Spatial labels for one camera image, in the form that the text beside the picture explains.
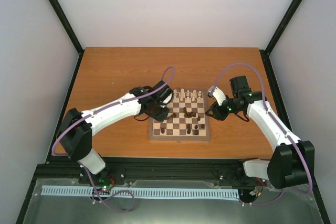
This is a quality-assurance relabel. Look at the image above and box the wooden chess board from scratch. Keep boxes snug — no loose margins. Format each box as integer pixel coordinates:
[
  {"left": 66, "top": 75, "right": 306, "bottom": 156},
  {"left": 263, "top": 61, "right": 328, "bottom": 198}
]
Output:
[{"left": 149, "top": 88, "right": 211, "bottom": 142}]

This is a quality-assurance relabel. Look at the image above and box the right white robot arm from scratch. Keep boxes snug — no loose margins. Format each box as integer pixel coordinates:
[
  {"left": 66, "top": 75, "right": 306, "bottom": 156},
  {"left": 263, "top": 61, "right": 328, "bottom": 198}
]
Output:
[{"left": 205, "top": 76, "right": 314, "bottom": 194}]

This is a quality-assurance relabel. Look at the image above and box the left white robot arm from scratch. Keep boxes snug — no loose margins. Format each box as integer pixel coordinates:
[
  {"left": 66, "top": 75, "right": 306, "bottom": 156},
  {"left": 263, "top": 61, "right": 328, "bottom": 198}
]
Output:
[{"left": 55, "top": 80, "right": 173, "bottom": 184}]

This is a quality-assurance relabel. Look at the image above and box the dark chess piece cluster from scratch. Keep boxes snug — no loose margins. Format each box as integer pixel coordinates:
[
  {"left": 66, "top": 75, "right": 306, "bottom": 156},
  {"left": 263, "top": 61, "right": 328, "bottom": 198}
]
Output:
[{"left": 153, "top": 107, "right": 210, "bottom": 137}]

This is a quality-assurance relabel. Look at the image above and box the white chess pieces row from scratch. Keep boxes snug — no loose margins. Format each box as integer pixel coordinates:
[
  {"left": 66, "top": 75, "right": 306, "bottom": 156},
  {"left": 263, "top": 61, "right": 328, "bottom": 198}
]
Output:
[{"left": 173, "top": 88, "right": 204, "bottom": 103}]

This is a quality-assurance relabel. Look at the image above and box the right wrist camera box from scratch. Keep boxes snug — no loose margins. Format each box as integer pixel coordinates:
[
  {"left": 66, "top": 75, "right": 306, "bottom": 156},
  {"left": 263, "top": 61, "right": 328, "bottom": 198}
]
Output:
[{"left": 207, "top": 86, "right": 227, "bottom": 106}]

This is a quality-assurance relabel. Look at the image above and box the right black frame post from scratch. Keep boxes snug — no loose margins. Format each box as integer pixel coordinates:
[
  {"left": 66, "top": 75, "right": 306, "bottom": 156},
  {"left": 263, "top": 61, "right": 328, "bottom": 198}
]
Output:
[{"left": 265, "top": 0, "right": 320, "bottom": 53}]

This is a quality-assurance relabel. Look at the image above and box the black frame post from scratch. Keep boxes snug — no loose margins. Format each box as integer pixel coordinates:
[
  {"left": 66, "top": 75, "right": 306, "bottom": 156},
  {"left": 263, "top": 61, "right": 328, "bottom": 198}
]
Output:
[
  {"left": 265, "top": 0, "right": 320, "bottom": 53},
  {"left": 33, "top": 0, "right": 85, "bottom": 54}
]

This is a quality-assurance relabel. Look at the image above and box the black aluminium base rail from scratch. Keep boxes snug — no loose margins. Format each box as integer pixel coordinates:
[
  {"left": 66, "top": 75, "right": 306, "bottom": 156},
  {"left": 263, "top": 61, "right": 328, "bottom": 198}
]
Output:
[{"left": 33, "top": 157, "right": 260, "bottom": 189}]

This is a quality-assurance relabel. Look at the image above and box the light blue cable duct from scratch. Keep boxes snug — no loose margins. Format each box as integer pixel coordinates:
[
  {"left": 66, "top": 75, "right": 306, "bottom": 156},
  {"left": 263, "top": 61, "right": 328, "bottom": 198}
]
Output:
[{"left": 40, "top": 185, "right": 239, "bottom": 201}]

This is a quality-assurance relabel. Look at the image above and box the left black frame post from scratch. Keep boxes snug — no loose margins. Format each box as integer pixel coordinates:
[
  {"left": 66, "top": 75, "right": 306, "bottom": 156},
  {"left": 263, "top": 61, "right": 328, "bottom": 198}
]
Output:
[{"left": 33, "top": 0, "right": 85, "bottom": 54}]

